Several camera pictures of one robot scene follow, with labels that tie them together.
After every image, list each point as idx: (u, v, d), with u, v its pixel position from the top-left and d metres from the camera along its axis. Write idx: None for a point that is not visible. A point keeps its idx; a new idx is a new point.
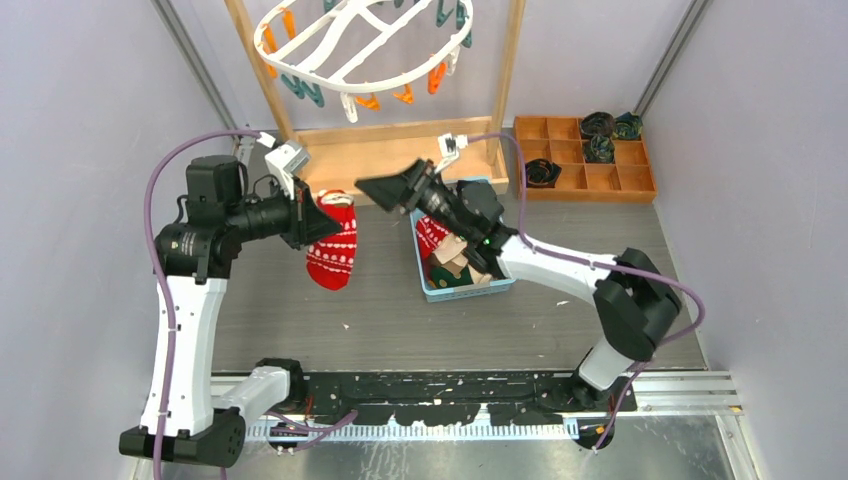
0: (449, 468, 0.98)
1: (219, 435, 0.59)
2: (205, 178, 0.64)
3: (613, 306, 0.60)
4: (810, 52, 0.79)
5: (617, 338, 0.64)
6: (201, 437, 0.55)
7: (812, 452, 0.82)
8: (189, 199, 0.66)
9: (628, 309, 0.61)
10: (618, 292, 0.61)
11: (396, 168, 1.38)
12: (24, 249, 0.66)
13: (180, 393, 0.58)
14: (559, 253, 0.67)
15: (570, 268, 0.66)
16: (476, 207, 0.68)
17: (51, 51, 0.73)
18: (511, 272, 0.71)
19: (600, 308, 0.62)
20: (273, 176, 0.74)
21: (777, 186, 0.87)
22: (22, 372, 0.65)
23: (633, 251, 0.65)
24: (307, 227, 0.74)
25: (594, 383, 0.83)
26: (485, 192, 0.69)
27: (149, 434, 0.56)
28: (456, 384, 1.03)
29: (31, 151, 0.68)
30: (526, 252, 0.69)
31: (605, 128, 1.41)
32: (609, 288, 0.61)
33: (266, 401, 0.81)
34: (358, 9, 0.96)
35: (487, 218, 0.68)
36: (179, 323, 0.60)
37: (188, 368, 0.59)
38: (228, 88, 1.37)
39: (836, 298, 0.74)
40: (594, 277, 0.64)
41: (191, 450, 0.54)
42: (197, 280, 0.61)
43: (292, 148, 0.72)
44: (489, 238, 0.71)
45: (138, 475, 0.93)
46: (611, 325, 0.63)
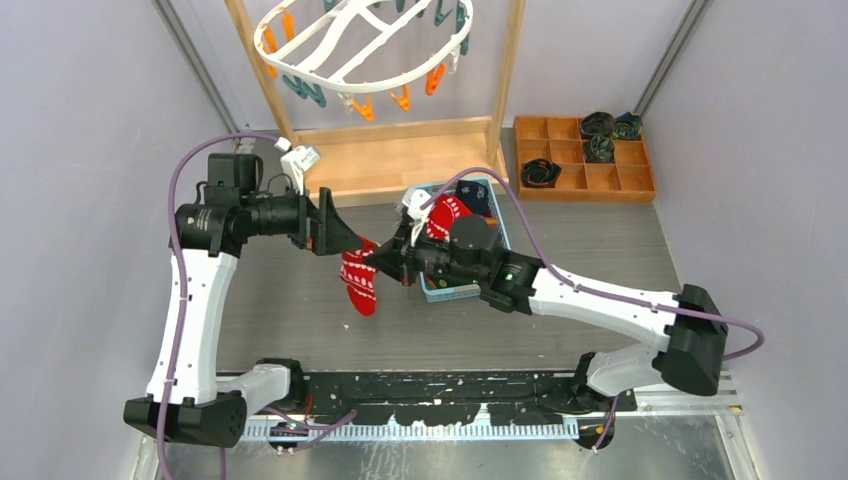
0: (449, 468, 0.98)
1: (223, 410, 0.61)
2: (227, 165, 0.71)
3: (690, 356, 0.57)
4: (810, 53, 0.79)
5: (681, 384, 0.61)
6: (205, 408, 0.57)
7: (811, 452, 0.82)
8: (208, 184, 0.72)
9: (702, 357, 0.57)
10: (695, 341, 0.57)
11: (396, 168, 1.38)
12: (25, 249, 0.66)
13: (187, 361, 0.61)
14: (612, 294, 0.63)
15: (630, 312, 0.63)
16: (470, 241, 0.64)
17: (50, 50, 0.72)
18: (544, 308, 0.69)
19: (672, 357, 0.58)
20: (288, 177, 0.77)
21: (777, 187, 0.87)
22: (23, 371, 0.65)
23: (691, 287, 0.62)
24: (322, 232, 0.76)
25: (603, 389, 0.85)
26: (474, 224, 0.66)
27: (153, 403, 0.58)
28: (456, 384, 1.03)
29: (31, 151, 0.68)
30: (566, 290, 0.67)
31: (605, 128, 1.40)
32: (682, 336, 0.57)
33: (267, 396, 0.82)
34: (358, 9, 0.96)
35: (487, 248, 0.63)
36: (190, 294, 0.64)
37: (196, 338, 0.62)
38: (228, 88, 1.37)
39: (837, 299, 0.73)
40: (661, 322, 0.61)
41: (194, 418, 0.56)
42: (211, 253, 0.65)
43: (306, 148, 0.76)
44: (508, 271, 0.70)
45: (138, 475, 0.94)
46: (680, 371, 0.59)
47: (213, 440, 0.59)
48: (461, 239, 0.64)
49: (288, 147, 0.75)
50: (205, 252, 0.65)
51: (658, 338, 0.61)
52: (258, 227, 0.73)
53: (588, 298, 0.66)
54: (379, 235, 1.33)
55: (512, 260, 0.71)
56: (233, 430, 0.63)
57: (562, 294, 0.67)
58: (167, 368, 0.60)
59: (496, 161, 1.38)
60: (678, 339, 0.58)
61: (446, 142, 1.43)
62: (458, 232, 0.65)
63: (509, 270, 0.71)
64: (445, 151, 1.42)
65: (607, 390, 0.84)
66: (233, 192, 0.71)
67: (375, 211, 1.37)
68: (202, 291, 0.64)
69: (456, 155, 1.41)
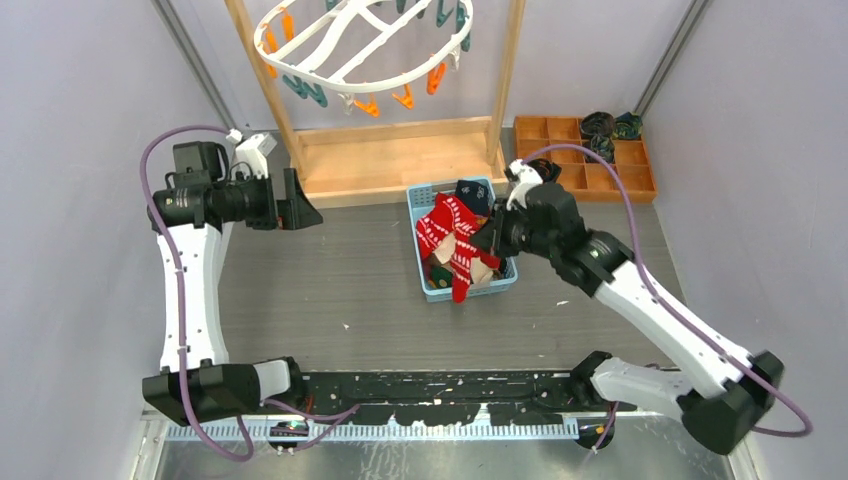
0: (449, 468, 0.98)
1: (240, 371, 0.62)
2: (191, 150, 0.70)
3: (736, 418, 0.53)
4: (809, 53, 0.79)
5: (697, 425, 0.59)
6: (225, 366, 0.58)
7: (811, 454, 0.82)
8: (177, 172, 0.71)
9: (743, 424, 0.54)
10: (746, 408, 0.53)
11: (396, 169, 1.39)
12: (26, 248, 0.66)
13: (197, 327, 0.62)
14: (693, 327, 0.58)
15: (696, 349, 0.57)
16: (540, 200, 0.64)
17: (50, 52, 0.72)
18: (607, 299, 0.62)
19: (712, 406, 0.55)
20: (245, 162, 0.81)
21: (776, 187, 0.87)
22: (24, 369, 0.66)
23: (769, 356, 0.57)
24: (296, 210, 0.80)
25: (600, 390, 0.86)
26: (555, 189, 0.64)
27: (172, 374, 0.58)
28: (456, 384, 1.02)
29: (31, 150, 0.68)
30: (645, 296, 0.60)
31: (605, 128, 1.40)
32: (738, 396, 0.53)
33: (270, 385, 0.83)
34: (358, 9, 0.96)
35: (554, 207, 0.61)
36: (185, 266, 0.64)
37: (199, 304, 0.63)
38: (228, 88, 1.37)
39: (837, 299, 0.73)
40: (722, 372, 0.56)
41: (217, 377, 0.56)
42: (197, 226, 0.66)
43: (262, 135, 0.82)
44: (591, 246, 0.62)
45: (138, 475, 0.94)
46: (707, 421, 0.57)
47: (237, 401, 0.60)
48: (535, 198, 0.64)
49: (242, 135, 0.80)
50: (190, 226, 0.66)
51: (710, 384, 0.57)
52: (232, 211, 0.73)
53: (662, 314, 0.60)
54: (379, 235, 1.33)
55: (598, 239, 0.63)
56: (251, 393, 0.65)
57: (640, 301, 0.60)
58: (177, 338, 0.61)
59: (496, 161, 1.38)
60: (734, 397, 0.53)
61: (446, 142, 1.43)
62: (533, 193, 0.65)
63: (593, 244, 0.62)
64: (444, 150, 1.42)
65: (604, 393, 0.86)
66: (203, 174, 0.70)
67: (375, 211, 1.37)
68: (196, 261, 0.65)
69: (456, 154, 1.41)
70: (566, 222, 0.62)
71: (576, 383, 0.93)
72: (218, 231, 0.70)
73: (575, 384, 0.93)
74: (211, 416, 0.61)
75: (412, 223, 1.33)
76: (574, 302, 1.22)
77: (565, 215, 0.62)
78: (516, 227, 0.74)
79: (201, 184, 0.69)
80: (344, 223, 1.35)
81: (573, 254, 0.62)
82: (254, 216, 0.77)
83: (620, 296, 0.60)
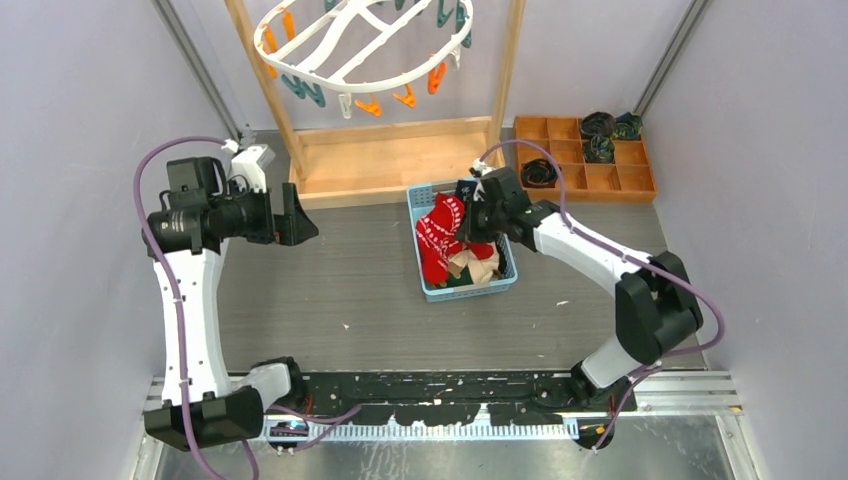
0: (449, 468, 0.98)
1: (243, 398, 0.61)
2: (186, 169, 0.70)
3: (633, 301, 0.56)
4: (809, 53, 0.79)
5: (628, 340, 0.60)
6: (228, 397, 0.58)
7: (811, 453, 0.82)
8: (173, 191, 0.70)
9: (647, 307, 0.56)
10: (644, 290, 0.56)
11: (396, 169, 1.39)
12: (26, 249, 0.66)
13: (198, 358, 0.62)
14: (594, 239, 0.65)
15: (601, 257, 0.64)
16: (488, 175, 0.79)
17: (49, 51, 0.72)
18: (543, 245, 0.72)
19: (617, 300, 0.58)
20: (242, 176, 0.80)
21: (776, 187, 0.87)
22: (23, 372, 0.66)
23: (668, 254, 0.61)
24: (294, 225, 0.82)
25: (593, 379, 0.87)
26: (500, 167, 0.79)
27: (174, 407, 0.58)
28: (456, 384, 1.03)
29: (30, 151, 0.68)
30: (563, 230, 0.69)
31: (605, 128, 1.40)
32: (634, 282, 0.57)
33: (271, 392, 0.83)
34: (358, 9, 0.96)
35: (497, 180, 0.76)
36: (183, 294, 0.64)
37: (200, 335, 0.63)
38: (228, 88, 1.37)
39: (837, 298, 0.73)
40: (622, 269, 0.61)
41: (220, 410, 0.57)
42: (193, 251, 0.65)
43: (260, 147, 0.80)
44: (528, 208, 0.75)
45: (138, 475, 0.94)
46: (624, 321, 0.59)
47: (240, 429, 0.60)
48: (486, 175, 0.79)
49: (238, 147, 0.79)
50: (188, 251, 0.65)
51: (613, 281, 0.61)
52: (231, 227, 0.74)
53: (579, 241, 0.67)
54: (379, 234, 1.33)
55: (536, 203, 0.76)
56: (255, 418, 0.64)
57: (556, 232, 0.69)
58: (178, 370, 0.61)
59: (496, 160, 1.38)
60: (629, 283, 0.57)
61: (446, 142, 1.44)
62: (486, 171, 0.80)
63: (530, 206, 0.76)
64: (445, 150, 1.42)
65: (598, 382, 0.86)
66: (199, 193, 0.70)
67: (375, 211, 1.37)
68: (195, 289, 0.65)
69: (456, 155, 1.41)
70: (509, 191, 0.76)
71: (576, 380, 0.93)
72: (215, 251, 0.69)
73: (575, 381, 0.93)
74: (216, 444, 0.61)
75: (412, 223, 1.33)
76: (574, 301, 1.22)
77: (508, 186, 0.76)
78: (481, 212, 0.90)
79: (197, 205, 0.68)
80: (344, 222, 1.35)
81: (515, 216, 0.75)
82: (251, 229, 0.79)
83: (543, 234, 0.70)
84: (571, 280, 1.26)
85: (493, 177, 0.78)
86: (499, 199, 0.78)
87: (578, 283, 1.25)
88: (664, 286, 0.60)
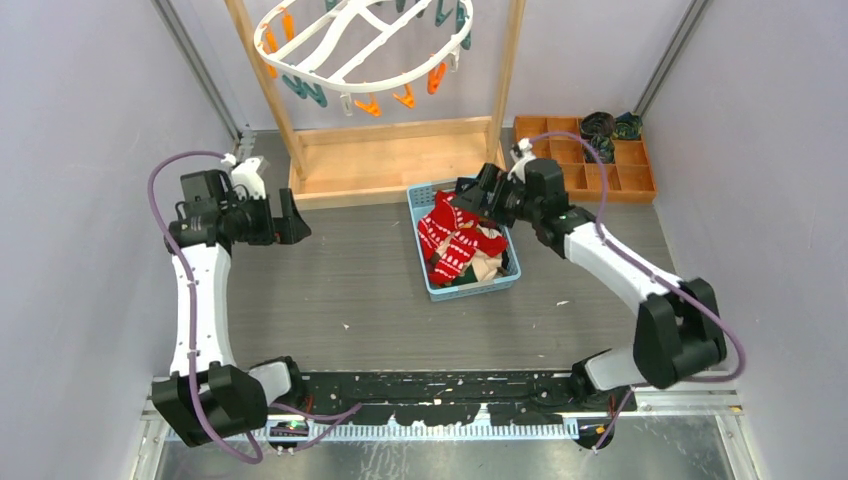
0: (449, 468, 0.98)
1: (247, 381, 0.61)
2: (198, 181, 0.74)
3: (653, 321, 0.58)
4: (809, 54, 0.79)
5: (644, 361, 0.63)
6: (232, 367, 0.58)
7: (812, 454, 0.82)
8: (186, 203, 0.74)
9: (667, 331, 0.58)
10: (667, 313, 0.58)
11: (396, 169, 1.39)
12: (25, 248, 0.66)
13: (208, 333, 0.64)
14: (625, 256, 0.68)
15: (630, 273, 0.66)
16: (533, 168, 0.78)
17: (50, 52, 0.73)
18: (573, 252, 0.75)
19: (640, 318, 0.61)
20: (243, 186, 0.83)
21: (776, 186, 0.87)
22: (24, 368, 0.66)
23: (702, 282, 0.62)
24: (294, 227, 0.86)
25: (595, 381, 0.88)
26: (545, 163, 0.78)
27: (180, 378, 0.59)
28: (456, 384, 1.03)
29: (31, 150, 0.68)
30: (595, 241, 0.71)
31: (605, 128, 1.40)
32: (656, 303, 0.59)
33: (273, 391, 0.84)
34: (358, 9, 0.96)
35: (546, 176, 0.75)
36: (197, 279, 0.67)
37: (211, 311, 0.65)
38: (228, 88, 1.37)
39: (837, 299, 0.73)
40: (650, 289, 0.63)
41: (227, 379, 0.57)
42: (208, 244, 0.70)
43: (257, 157, 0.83)
44: (564, 214, 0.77)
45: (138, 475, 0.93)
46: (645, 339, 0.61)
47: (245, 409, 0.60)
48: (532, 167, 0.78)
49: (236, 159, 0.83)
50: (203, 245, 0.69)
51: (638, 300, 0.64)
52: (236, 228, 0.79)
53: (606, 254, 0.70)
54: (379, 234, 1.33)
55: (573, 209, 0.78)
56: (259, 409, 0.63)
57: (589, 243, 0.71)
58: (187, 344, 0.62)
59: (496, 160, 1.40)
60: (654, 303, 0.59)
61: (446, 142, 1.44)
62: (531, 164, 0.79)
63: (566, 212, 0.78)
64: (445, 150, 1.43)
65: (598, 384, 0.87)
66: (211, 202, 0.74)
67: (374, 211, 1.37)
68: (208, 275, 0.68)
69: (456, 155, 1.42)
70: (552, 191, 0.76)
71: (576, 376, 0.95)
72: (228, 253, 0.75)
73: (575, 377, 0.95)
74: (223, 428, 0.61)
75: (413, 224, 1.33)
76: (574, 301, 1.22)
77: (551, 186, 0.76)
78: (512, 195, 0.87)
79: (211, 211, 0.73)
80: (344, 223, 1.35)
81: (550, 219, 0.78)
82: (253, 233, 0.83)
83: (576, 241, 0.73)
84: (572, 280, 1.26)
85: (538, 173, 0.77)
86: (540, 195, 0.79)
87: (578, 284, 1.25)
88: (696, 314, 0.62)
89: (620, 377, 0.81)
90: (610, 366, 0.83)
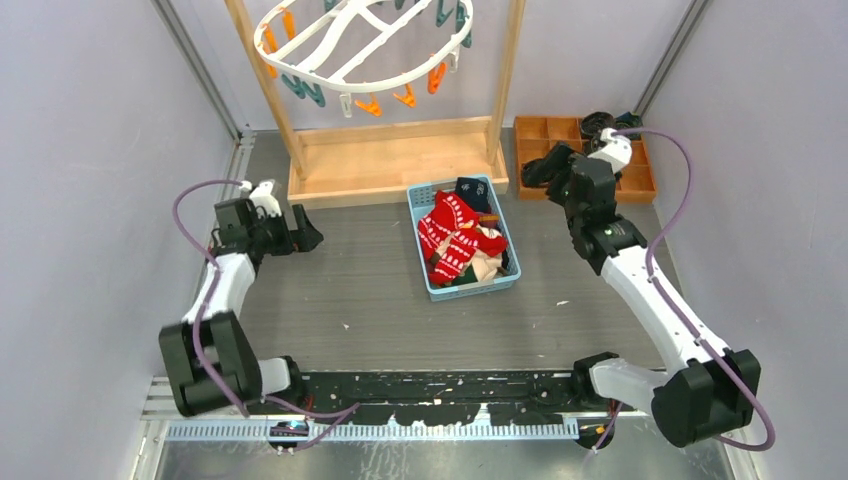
0: (449, 468, 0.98)
1: (246, 342, 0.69)
2: (230, 212, 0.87)
3: (690, 392, 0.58)
4: (809, 53, 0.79)
5: (664, 417, 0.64)
6: (236, 316, 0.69)
7: (812, 454, 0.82)
8: (221, 229, 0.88)
9: (700, 403, 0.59)
10: (705, 387, 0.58)
11: (396, 169, 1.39)
12: (25, 247, 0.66)
13: (217, 302, 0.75)
14: (669, 305, 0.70)
15: (673, 329, 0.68)
16: (584, 171, 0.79)
17: (49, 51, 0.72)
18: (613, 275, 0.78)
19: (675, 382, 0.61)
20: (260, 206, 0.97)
21: (776, 185, 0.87)
22: (24, 367, 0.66)
23: (748, 354, 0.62)
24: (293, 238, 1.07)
25: (597, 385, 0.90)
26: (597, 168, 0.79)
27: (187, 327, 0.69)
28: (456, 384, 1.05)
29: (30, 150, 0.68)
30: (641, 275, 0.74)
31: (605, 128, 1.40)
32: (697, 375, 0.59)
33: (271, 380, 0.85)
34: (358, 9, 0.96)
35: (595, 182, 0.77)
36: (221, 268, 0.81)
37: (225, 289, 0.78)
38: (228, 88, 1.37)
39: (838, 299, 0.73)
40: (691, 352, 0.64)
41: (228, 317, 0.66)
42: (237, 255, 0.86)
43: (270, 183, 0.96)
44: (610, 228, 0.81)
45: (138, 475, 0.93)
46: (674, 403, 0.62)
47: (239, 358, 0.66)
48: (584, 170, 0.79)
49: (252, 185, 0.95)
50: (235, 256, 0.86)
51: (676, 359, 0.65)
52: (259, 249, 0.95)
53: (652, 294, 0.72)
54: (379, 234, 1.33)
55: (620, 225, 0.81)
56: (250, 371, 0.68)
57: (635, 276, 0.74)
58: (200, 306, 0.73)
59: (496, 161, 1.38)
60: (693, 374, 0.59)
61: (446, 142, 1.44)
62: (582, 167, 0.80)
63: (612, 227, 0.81)
64: (445, 150, 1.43)
65: (599, 389, 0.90)
66: (242, 230, 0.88)
67: (374, 211, 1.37)
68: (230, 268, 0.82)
69: (456, 155, 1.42)
70: (597, 200, 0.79)
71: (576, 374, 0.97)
72: (255, 270, 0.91)
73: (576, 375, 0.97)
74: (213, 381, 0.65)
75: (413, 223, 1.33)
76: (574, 301, 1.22)
77: (599, 194, 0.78)
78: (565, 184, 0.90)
79: (242, 239, 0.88)
80: (344, 223, 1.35)
81: (592, 232, 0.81)
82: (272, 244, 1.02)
83: (620, 270, 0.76)
84: (572, 281, 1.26)
85: (587, 177, 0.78)
86: (585, 201, 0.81)
87: (578, 284, 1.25)
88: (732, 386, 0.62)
89: (622, 396, 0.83)
90: (616, 382, 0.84)
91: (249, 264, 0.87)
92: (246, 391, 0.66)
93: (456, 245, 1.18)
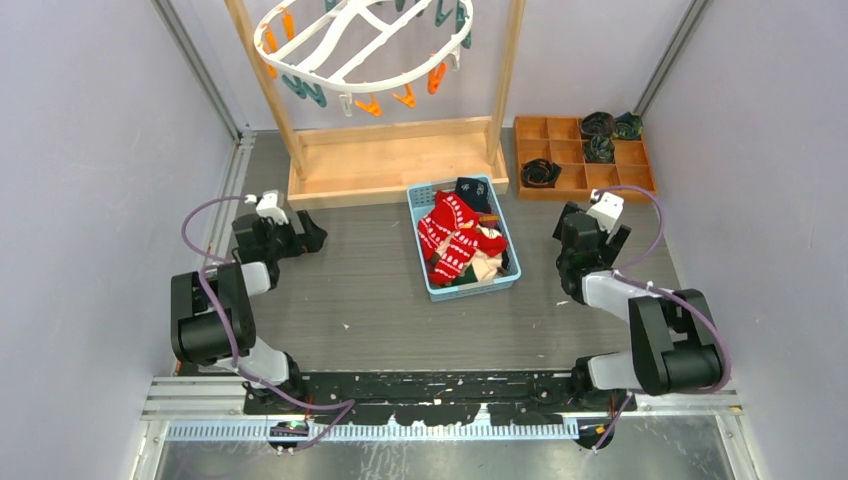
0: (449, 468, 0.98)
1: (245, 294, 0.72)
2: (246, 232, 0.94)
3: (641, 316, 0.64)
4: (809, 53, 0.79)
5: (641, 365, 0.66)
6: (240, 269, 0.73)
7: (812, 454, 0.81)
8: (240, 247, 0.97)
9: (654, 328, 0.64)
10: (655, 311, 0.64)
11: (396, 169, 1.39)
12: (25, 247, 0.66)
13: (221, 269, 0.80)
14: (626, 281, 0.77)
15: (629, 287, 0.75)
16: (571, 221, 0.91)
17: (49, 52, 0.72)
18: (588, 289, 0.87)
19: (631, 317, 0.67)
20: (269, 215, 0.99)
21: (776, 185, 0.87)
22: (23, 367, 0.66)
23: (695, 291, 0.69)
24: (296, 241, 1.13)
25: (595, 379, 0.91)
26: (585, 218, 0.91)
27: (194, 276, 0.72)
28: (456, 384, 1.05)
29: (29, 150, 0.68)
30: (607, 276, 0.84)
31: (605, 128, 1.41)
32: (645, 300, 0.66)
33: (267, 368, 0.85)
34: (358, 9, 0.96)
35: (578, 230, 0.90)
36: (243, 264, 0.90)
37: None
38: (228, 88, 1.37)
39: (838, 299, 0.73)
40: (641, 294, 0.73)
41: (235, 265, 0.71)
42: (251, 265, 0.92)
43: (274, 194, 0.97)
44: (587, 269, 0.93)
45: (138, 475, 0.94)
46: (637, 343, 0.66)
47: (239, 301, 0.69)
48: (570, 220, 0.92)
49: (255, 197, 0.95)
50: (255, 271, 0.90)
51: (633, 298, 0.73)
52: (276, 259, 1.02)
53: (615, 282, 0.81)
54: (379, 235, 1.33)
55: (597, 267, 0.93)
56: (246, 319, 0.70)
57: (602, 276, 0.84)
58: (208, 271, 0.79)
59: (496, 161, 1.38)
60: (644, 303, 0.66)
61: (446, 142, 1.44)
62: (571, 218, 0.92)
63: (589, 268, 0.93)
64: (445, 150, 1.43)
65: (598, 382, 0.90)
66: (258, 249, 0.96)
67: (374, 211, 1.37)
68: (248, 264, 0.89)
69: (456, 155, 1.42)
70: (581, 246, 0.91)
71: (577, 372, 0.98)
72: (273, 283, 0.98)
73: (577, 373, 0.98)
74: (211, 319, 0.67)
75: (413, 224, 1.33)
76: (574, 301, 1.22)
77: (583, 242, 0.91)
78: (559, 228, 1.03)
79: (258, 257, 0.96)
80: (344, 223, 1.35)
81: (574, 271, 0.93)
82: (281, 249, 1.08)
83: (591, 279, 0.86)
84: None
85: (574, 227, 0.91)
86: (572, 247, 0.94)
87: None
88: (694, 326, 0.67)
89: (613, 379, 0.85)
90: (609, 369, 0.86)
91: (264, 272, 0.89)
92: (242, 335, 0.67)
93: (457, 244, 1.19)
